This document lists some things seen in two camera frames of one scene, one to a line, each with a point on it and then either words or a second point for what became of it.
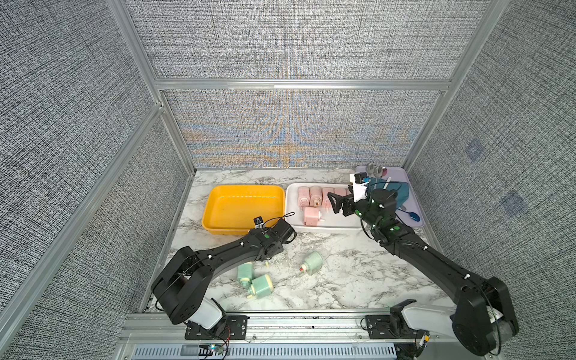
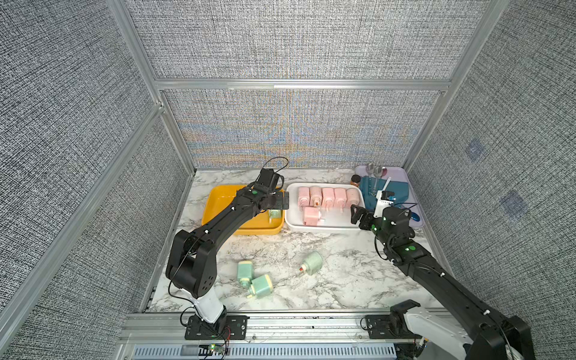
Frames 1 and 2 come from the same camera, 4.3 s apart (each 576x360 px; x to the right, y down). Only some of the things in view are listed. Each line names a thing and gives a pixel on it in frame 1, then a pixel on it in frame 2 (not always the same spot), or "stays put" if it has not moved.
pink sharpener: x=341 y=191 stays put
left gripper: x=280 y=248 -> x=280 y=200
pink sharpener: x=316 y=196 stays put
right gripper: x=342 y=201 -> x=370 y=217
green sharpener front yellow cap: x=261 y=286 stays put
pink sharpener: x=303 y=197 stays put
